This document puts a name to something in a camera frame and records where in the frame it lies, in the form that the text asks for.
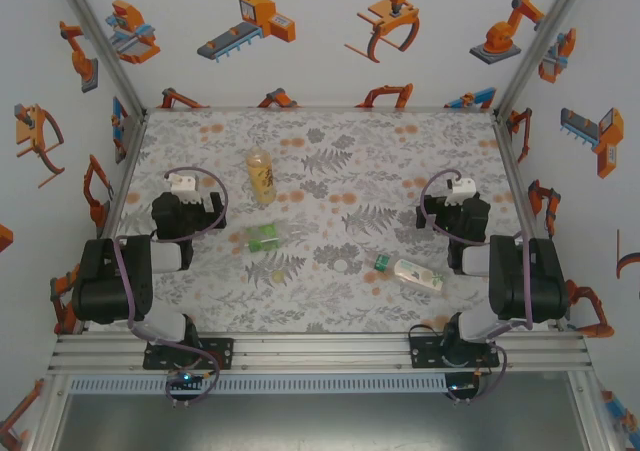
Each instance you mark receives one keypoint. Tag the clear soda bottle green label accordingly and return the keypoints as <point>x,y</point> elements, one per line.
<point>265,238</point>

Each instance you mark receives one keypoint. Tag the yellow tea bottle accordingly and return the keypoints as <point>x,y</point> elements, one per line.
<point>261,176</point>

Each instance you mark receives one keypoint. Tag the yellow bottle cap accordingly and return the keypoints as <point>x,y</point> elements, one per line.
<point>277,276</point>

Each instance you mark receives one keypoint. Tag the white bottle cap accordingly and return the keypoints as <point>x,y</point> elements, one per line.
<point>341,265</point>

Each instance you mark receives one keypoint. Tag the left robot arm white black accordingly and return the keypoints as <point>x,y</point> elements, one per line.
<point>110,281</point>

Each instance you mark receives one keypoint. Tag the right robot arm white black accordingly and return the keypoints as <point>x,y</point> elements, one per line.
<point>525,281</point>

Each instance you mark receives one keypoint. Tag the floral tablecloth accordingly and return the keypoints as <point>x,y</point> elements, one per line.
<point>225,136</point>

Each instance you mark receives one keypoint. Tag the small controller board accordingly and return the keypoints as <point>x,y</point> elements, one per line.
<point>182,377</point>
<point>460,387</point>

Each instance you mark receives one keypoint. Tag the grey metal panel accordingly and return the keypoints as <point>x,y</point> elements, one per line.
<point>320,421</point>

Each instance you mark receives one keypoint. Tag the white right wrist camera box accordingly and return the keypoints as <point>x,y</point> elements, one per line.
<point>460,191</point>

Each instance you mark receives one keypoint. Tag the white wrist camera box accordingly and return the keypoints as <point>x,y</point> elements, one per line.
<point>182,186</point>
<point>460,191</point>

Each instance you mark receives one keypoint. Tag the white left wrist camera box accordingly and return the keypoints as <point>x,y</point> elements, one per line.
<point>182,186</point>

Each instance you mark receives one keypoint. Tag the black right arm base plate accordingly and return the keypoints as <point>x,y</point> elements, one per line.
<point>422,351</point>

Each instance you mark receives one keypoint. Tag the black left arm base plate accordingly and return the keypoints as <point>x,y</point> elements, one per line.
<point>222,353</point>

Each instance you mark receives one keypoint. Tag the aluminium back rail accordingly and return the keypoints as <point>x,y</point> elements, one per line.
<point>320,108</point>

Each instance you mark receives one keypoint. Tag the aluminium front rail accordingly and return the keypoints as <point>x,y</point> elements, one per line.
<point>320,353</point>

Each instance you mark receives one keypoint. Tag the aluminium frame post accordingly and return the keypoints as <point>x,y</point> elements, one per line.
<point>95,36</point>
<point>540,36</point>

